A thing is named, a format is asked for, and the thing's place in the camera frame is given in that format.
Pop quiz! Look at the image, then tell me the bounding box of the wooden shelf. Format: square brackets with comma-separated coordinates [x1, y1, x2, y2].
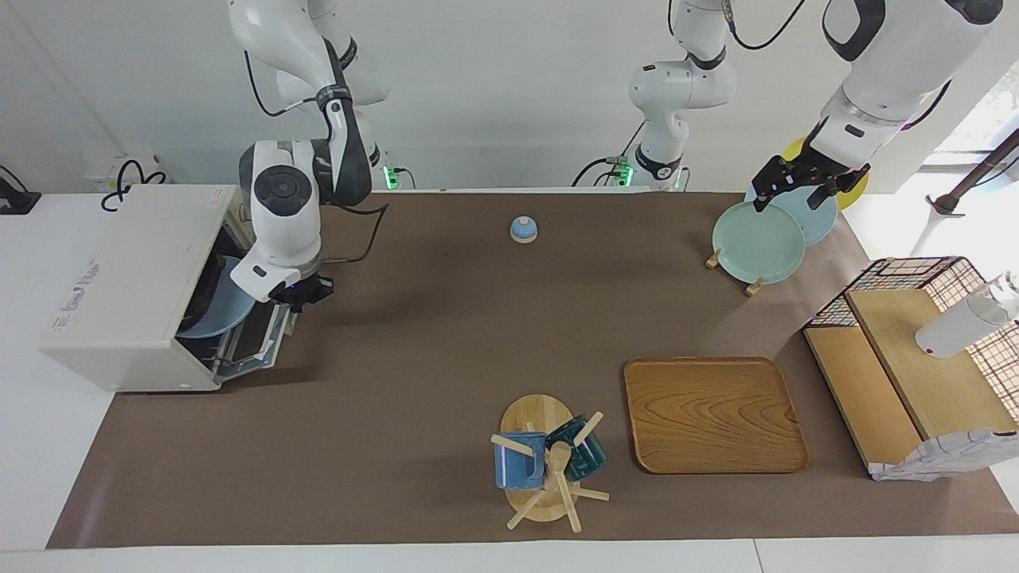
[804, 288, 1019, 478]

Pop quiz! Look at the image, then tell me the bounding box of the wooden mug tree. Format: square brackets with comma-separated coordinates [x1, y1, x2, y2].
[490, 393, 611, 532]

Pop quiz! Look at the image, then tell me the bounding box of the pale green plate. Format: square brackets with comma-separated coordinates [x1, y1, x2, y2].
[712, 201, 806, 285]

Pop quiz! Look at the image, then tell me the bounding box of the blue mug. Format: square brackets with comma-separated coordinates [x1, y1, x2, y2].
[494, 431, 549, 490]

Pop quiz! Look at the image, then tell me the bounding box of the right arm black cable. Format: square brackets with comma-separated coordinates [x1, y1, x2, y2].
[243, 52, 391, 265]

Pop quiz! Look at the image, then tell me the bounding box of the white cylindrical object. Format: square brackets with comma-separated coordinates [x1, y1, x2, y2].
[916, 271, 1019, 359]

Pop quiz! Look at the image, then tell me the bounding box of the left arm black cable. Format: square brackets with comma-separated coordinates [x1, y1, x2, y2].
[720, 0, 952, 128]

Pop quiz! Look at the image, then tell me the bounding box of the glass oven door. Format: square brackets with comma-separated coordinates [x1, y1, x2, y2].
[213, 302, 291, 376]

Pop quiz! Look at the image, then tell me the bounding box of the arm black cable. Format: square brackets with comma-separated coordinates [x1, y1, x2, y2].
[720, 0, 952, 128]
[243, 52, 391, 265]

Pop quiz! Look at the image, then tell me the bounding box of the brown wooden tray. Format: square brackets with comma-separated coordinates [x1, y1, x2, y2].
[623, 357, 810, 476]

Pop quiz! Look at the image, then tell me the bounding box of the coiled black power cable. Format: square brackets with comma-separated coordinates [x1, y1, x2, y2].
[100, 159, 170, 212]

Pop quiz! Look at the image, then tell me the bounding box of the light blue racked plate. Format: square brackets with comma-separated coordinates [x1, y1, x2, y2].
[744, 185, 839, 248]

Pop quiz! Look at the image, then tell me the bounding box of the brown table mat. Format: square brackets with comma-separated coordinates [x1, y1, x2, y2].
[46, 191, 1019, 550]

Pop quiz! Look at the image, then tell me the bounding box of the patterned white cloth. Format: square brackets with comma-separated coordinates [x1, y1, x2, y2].
[870, 428, 1019, 482]

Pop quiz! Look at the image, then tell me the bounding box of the white power strip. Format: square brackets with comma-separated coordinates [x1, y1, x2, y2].
[85, 155, 160, 193]

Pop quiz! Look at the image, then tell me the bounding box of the cream toaster oven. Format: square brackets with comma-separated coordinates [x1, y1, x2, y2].
[40, 185, 271, 392]

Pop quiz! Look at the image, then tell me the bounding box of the yellow plate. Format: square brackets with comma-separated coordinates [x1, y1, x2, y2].
[784, 137, 870, 210]

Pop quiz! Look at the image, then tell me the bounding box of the left base black cable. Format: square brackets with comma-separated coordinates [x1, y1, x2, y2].
[572, 122, 646, 189]

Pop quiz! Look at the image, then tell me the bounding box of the black wire basket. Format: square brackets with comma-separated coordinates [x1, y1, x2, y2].
[802, 256, 1019, 399]

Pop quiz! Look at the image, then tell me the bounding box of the wooden plate rack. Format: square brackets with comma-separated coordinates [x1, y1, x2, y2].
[705, 248, 767, 297]

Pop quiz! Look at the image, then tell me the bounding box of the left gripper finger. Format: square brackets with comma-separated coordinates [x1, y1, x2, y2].
[752, 159, 785, 212]
[806, 177, 846, 210]

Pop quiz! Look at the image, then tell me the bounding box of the black metal stand pole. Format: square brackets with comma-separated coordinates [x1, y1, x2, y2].
[927, 127, 1019, 217]

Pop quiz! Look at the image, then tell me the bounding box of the dark green mug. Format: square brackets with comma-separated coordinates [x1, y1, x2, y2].
[546, 414, 609, 482]

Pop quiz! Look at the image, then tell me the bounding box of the black clamp device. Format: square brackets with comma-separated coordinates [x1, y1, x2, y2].
[0, 165, 42, 216]

